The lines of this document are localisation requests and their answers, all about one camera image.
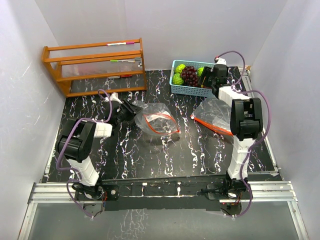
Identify zip bag with grapes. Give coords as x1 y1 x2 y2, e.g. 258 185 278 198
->
133 100 181 137

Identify dark purple fake grapes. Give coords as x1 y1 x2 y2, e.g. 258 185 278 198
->
180 66 198 87

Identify black base crossbar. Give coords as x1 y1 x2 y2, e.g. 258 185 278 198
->
74 173 253 212

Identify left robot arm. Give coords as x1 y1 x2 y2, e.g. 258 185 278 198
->
55 100 143 200

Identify light blue plastic basket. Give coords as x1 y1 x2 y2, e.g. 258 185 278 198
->
169 60 215 98

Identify green bumpy fruit bag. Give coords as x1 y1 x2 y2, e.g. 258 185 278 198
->
174 64 186 74

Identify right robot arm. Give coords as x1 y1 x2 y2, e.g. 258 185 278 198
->
199 63 263 199

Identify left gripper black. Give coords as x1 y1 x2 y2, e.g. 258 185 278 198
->
115 99 143 125

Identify wooden shelf rack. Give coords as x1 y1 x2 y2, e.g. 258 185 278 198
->
41 38 147 98

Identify red black item on shelf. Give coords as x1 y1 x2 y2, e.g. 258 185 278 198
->
109 74 133 79

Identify zip bag red seal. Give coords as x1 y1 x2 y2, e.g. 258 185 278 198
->
190 96 233 136

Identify green white marker pen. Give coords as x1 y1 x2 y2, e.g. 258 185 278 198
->
110 59 136 63

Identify yellow fake banana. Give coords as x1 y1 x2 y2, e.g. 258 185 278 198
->
201 77 206 88

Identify green bumpy fake fruit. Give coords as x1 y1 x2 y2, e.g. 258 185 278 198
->
197 67 204 78

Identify pink white marker pen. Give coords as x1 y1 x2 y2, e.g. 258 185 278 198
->
106 41 135 47

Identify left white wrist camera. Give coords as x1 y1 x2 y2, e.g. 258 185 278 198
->
110 92 123 104

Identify aluminium frame rail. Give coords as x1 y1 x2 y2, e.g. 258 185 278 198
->
19 181 309 240

